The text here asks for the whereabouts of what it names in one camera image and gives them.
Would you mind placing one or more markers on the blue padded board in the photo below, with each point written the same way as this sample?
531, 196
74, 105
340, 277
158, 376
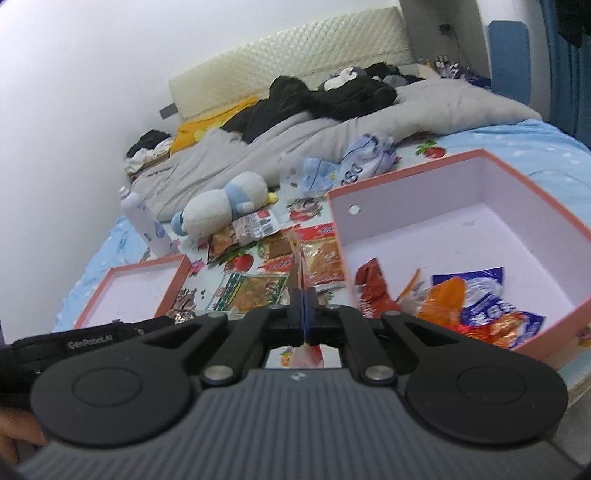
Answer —
508, 60

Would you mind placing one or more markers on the orange box lid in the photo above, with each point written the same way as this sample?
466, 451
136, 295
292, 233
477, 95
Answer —
134, 286

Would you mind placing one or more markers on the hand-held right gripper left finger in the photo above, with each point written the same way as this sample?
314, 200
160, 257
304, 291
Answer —
295, 318

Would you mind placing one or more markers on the dark hanging clothes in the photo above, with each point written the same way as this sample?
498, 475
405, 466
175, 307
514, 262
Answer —
575, 18

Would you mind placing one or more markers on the grey wall socket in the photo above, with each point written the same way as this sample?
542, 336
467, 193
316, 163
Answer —
168, 110

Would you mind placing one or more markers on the grey duvet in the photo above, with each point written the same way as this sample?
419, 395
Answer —
277, 147

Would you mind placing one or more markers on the black clothing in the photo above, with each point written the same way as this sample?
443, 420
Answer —
351, 99

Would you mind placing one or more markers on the yellow pillow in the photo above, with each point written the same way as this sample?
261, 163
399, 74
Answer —
194, 132

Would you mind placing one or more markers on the blue white plastic bag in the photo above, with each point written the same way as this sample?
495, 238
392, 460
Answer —
364, 161

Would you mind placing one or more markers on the blue patterned cloth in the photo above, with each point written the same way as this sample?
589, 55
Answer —
473, 77

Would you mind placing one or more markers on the white cabinet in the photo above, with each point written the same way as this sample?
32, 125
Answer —
429, 23

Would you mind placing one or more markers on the blue white snack packet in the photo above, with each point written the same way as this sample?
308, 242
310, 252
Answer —
489, 304

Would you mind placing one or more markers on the blue curtain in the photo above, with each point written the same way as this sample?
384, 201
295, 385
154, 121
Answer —
568, 87

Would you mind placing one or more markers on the red yellow snack packet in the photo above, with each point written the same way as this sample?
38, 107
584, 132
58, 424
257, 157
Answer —
300, 267

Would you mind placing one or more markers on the black white plush toy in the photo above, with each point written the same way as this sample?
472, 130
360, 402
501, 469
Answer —
339, 81

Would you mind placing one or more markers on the pile of snack packets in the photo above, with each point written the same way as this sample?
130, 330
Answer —
249, 290

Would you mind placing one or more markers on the red orange snack packet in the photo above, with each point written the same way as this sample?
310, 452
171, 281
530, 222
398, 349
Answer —
498, 330

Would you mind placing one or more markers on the orange cardboard box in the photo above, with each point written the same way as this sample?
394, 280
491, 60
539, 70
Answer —
461, 230

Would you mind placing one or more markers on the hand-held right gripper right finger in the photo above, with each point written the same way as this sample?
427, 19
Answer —
313, 318

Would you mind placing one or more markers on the heap of folded clothes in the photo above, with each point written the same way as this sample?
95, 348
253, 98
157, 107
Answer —
147, 144

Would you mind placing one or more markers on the person's left hand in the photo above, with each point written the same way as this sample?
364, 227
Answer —
18, 429

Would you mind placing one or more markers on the dark grey clothing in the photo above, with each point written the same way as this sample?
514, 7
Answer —
392, 74

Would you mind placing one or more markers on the black wall socket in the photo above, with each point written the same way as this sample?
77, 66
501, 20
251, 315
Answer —
444, 28

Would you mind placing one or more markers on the cream padded headboard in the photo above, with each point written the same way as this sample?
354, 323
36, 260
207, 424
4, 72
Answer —
277, 60

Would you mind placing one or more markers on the small cosmetic bottles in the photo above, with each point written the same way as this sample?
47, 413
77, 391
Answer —
443, 64

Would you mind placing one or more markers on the dark red snack packet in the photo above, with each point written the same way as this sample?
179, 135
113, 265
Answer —
374, 287

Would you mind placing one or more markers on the white blue plush toy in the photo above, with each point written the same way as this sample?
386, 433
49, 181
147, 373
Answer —
207, 212

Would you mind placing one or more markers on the white spray bottle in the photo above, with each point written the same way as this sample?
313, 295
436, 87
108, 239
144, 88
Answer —
147, 226

